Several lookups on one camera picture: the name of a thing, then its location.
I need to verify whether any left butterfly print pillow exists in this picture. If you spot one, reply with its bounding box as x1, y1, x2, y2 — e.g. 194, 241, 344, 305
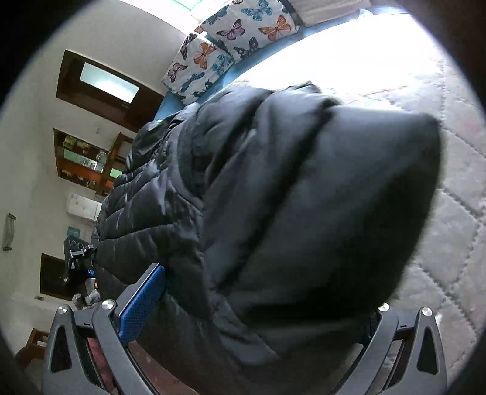
162, 33, 234, 105

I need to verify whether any black puffer jacket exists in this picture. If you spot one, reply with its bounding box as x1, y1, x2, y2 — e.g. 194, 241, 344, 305
92, 84, 442, 394

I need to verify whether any right butterfly print pillow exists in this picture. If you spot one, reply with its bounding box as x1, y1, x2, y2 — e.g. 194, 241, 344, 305
201, 0, 298, 64

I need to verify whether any dark wooden door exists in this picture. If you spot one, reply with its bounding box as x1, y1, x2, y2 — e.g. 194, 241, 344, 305
56, 49, 163, 132

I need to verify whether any grey star quilted mattress cover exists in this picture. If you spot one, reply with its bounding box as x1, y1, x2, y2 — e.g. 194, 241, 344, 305
234, 15, 486, 384

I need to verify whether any butterfly print pillow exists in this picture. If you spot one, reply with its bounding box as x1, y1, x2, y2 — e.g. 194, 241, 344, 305
162, 33, 234, 105
201, 0, 298, 64

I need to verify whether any plain grey pillow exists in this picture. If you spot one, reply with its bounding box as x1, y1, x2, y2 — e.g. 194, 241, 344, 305
289, 0, 371, 26

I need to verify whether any wooden wall shelf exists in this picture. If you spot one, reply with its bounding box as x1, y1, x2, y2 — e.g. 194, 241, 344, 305
53, 128, 133, 198

